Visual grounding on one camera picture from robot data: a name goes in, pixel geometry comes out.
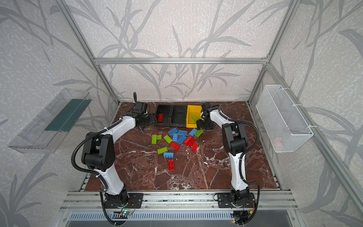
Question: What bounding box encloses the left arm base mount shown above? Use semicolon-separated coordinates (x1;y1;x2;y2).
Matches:
104;193;144;209

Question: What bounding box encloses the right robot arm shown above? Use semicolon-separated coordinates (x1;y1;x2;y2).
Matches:
197;103;259;207

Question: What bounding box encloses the middle black bin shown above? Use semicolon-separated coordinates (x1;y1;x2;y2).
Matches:
171;106;187;128

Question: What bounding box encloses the green lego brick front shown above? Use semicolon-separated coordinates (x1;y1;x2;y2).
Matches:
157;147;168;154

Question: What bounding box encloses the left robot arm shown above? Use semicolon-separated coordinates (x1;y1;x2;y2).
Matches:
71;101;156;206

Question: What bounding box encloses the red lego brick pair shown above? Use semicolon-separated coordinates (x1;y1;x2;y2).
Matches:
184;136;196;148

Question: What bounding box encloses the blue lego brick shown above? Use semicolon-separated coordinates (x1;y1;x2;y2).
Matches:
178;130;188;136
189;128;198;137
163;152;174;159
168;128;178;136
177;135;187;144

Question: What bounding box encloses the red lego brick small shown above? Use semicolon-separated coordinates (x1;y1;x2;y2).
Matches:
192;144;199;152

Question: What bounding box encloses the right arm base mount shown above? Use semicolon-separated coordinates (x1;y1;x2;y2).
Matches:
213;192;256;209

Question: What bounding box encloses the green lego brick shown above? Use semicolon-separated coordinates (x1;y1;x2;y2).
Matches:
194;130;204;138
164;135;173;144
157;147;168;154
151;135;162;144
192;115;199;123

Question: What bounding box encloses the blue lego brick top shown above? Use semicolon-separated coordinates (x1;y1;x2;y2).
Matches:
168;128;178;136

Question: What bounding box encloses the aluminium front rail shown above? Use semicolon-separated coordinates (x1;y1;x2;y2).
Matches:
60;190;298;211

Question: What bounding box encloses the clear plastic wall tray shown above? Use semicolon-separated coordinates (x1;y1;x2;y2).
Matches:
8;89;92;154

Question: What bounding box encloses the red lego brick front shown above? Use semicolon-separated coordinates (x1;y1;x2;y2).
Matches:
168;159;175;172

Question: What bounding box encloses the yellow bin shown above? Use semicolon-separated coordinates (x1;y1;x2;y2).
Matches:
186;105;202;128

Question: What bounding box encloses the left black bin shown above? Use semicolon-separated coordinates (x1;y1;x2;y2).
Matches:
155;105;173;127

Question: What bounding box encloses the blue lego brick front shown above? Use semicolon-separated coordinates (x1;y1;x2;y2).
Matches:
163;152;174;159

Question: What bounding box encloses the black bin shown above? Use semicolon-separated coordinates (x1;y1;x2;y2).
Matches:
155;105;173;127
171;106;187;128

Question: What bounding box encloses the white wire basket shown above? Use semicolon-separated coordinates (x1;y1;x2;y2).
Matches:
256;85;313;153

